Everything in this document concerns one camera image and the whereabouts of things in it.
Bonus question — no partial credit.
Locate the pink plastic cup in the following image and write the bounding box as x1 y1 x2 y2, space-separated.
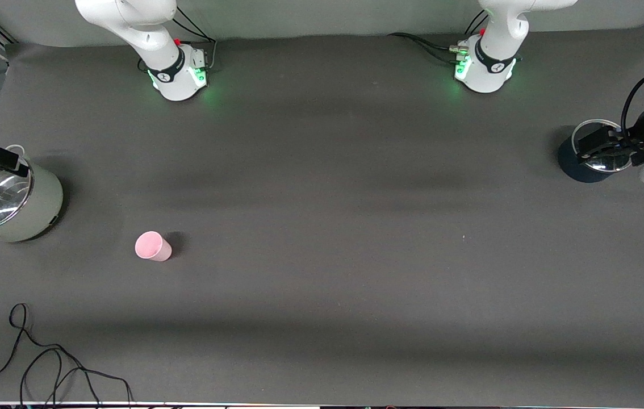
135 230 173 262

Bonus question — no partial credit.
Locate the thin black looped cable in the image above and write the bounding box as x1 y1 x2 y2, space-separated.
0 303 134 407

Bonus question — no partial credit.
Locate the dark blue cooking pot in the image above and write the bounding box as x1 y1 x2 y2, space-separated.
558 122 638 183

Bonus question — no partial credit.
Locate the white cooking pot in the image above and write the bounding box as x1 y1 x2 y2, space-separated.
0 145 64 245

